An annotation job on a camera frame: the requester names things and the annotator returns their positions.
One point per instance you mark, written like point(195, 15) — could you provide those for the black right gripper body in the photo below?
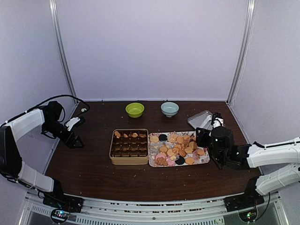
point(201, 143)

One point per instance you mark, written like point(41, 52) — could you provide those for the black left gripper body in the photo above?
point(64, 139)

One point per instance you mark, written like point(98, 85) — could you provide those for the metal serving tongs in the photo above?
point(189, 138)

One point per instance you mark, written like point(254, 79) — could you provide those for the brown flower cookie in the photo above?
point(117, 134)

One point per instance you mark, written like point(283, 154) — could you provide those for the gold cookie tin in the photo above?
point(131, 148)

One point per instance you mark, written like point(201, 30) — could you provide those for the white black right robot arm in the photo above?
point(222, 150)

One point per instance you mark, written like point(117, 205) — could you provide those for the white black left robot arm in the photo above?
point(21, 136)

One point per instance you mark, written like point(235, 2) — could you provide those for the floral cookie tray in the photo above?
point(171, 145)

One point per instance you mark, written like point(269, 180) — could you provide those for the black sandwich cookie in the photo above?
point(180, 161)

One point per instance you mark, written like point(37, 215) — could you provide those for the light blue striped bowl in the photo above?
point(169, 109)

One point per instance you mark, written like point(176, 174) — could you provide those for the pink round cookie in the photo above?
point(159, 155)

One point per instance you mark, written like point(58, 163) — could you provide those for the round patterned biscuit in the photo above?
point(154, 139)

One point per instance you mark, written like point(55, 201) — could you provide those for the green bowl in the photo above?
point(135, 110)

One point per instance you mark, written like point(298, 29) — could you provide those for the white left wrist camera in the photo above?
point(74, 122)

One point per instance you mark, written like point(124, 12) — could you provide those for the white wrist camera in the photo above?
point(213, 121)
point(74, 122)

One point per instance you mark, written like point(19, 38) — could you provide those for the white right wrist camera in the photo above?
point(213, 121)

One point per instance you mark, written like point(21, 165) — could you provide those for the aluminium front rail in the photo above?
point(209, 211)

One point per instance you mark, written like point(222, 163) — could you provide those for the aluminium corner post left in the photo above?
point(63, 59)

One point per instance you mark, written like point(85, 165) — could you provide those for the aluminium corner post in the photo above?
point(63, 59)
point(243, 51)

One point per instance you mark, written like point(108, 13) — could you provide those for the aluminium corner post right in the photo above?
point(243, 51)

